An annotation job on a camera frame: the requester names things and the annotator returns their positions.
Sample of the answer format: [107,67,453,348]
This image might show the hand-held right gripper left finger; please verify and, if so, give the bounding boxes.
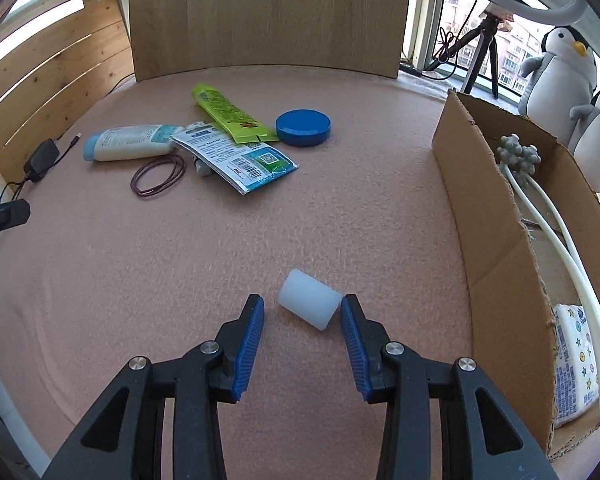
[40,294,266,480]

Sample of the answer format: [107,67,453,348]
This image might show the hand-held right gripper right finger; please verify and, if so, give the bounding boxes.
[340,294,561,480]

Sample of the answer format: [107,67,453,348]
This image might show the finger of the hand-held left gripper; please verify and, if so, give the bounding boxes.
[0,199,31,238]

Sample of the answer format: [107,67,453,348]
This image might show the translucent white cylinder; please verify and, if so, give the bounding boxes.
[278,268,342,331]

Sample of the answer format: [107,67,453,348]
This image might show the brown hair ties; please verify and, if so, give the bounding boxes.
[131,154,187,197]

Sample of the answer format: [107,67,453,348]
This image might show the white blue tube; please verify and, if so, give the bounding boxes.
[83,123,186,162]

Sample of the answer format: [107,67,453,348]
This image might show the cardboard box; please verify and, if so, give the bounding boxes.
[431,87,600,463]

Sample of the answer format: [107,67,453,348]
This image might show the teal white sachet packet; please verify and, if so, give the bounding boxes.
[169,120,299,195]

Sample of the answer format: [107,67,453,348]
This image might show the star print tissue pack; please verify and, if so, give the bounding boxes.
[550,304,600,428]

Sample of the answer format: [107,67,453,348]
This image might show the green tube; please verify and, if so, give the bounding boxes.
[191,83,278,144]

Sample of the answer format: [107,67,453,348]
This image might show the white massager with grey balls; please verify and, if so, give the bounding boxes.
[495,134,600,427]

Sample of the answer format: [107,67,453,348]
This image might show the wooden slat panel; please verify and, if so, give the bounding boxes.
[0,0,133,191]

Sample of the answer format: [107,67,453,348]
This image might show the blue round lid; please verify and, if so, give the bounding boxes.
[275,108,333,147]

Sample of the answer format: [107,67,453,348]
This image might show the large light wooden board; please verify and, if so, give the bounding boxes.
[128,0,412,82]

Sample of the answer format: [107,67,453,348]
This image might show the large penguin plush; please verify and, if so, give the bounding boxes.
[519,26,598,133]

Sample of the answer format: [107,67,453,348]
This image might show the black tripod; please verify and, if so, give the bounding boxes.
[430,2,513,98]

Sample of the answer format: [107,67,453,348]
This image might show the black power adapter with cable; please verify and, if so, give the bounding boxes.
[0,132,83,201]

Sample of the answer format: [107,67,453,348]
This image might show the thin black cable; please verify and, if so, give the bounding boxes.
[105,74,133,98]

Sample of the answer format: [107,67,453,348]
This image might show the ring light on tripod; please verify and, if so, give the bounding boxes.
[420,0,512,81]

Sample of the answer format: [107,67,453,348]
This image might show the white window frame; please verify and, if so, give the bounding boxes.
[0,0,600,81]

